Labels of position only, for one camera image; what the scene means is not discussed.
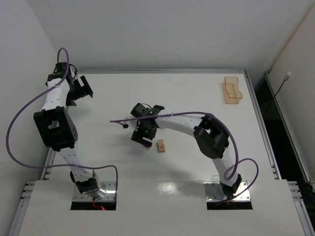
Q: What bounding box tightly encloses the transparent amber plastic bin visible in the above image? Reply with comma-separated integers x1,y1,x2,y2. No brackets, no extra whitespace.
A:
222,77,243,105

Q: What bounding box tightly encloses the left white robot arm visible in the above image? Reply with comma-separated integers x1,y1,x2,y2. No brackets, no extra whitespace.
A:
33,62,100,199

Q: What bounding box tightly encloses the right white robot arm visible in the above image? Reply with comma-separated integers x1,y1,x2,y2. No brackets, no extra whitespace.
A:
130,103,242,198

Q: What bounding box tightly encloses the wooden cube with lines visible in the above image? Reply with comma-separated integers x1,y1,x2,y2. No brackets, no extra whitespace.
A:
158,144,166,152

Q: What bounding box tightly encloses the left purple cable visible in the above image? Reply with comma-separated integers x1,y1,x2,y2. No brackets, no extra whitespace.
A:
5,48,119,191

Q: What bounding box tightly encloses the purple cable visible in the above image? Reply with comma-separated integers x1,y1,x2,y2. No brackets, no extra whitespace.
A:
5,48,119,191
109,112,259,204

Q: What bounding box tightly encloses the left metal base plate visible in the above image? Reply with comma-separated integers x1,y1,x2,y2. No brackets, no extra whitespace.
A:
72,182,117,203

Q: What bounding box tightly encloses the metal base plate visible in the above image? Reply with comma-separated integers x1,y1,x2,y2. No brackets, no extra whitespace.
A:
72,182,117,203
204,181,252,203

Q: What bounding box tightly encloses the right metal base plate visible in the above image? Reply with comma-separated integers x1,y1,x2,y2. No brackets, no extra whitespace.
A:
204,181,252,203

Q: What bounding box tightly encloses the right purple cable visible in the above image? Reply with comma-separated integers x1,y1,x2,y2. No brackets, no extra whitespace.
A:
109,112,259,204

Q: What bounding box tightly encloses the black wall cable with plug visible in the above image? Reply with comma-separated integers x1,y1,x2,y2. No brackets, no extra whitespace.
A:
273,72,292,98

